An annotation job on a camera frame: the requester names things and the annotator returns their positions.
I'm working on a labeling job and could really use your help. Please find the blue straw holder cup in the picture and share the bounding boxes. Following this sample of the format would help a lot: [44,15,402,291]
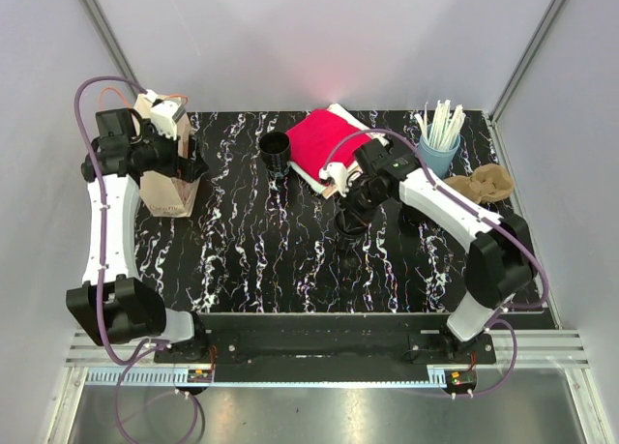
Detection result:
[417,135,461,178]

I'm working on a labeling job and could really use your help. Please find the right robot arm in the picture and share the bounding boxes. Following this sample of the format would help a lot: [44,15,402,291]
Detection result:
[335,139,538,364]

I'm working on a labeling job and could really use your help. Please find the black cup lid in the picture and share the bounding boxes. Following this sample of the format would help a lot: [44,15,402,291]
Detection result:
[399,204,427,226]

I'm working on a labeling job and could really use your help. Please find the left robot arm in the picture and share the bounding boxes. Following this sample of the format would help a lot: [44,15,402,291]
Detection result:
[66,100,209,363]

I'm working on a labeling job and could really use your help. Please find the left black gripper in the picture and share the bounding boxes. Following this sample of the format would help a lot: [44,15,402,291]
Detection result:
[132,119,208,183]

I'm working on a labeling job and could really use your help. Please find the aluminium frame rail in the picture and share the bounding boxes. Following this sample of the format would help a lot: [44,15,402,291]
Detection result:
[46,331,618,443]

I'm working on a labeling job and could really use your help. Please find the purple cable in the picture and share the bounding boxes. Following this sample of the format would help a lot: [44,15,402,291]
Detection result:
[323,128,550,398]
[74,74,204,440]

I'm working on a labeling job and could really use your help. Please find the paper takeout bag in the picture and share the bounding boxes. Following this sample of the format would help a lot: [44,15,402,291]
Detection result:
[99,88,202,219]

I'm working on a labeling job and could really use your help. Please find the black coffee cup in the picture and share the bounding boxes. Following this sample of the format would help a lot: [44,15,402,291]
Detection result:
[258,132,291,178]
[335,211,369,252]

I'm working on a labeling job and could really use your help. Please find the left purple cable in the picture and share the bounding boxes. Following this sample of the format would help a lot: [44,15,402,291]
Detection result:
[74,74,204,440]

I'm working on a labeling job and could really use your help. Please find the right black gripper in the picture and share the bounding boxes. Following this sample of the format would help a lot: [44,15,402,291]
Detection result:
[333,180,390,232]

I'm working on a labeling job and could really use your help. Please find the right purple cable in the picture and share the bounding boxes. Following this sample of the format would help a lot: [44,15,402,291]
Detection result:
[323,128,550,398]

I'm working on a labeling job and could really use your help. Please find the bottom cardboard cup carrier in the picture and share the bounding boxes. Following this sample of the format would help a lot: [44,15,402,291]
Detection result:
[444,163,515,204]

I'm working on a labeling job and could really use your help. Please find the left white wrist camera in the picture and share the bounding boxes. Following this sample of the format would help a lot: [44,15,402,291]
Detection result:
[133,90,186,140]

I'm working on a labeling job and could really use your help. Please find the stack of napkins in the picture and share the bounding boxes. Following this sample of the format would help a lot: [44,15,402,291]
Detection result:
[289,103,391,199]

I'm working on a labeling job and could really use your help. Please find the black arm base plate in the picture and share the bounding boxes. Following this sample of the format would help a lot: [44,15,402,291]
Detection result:
[155,313,496,386]

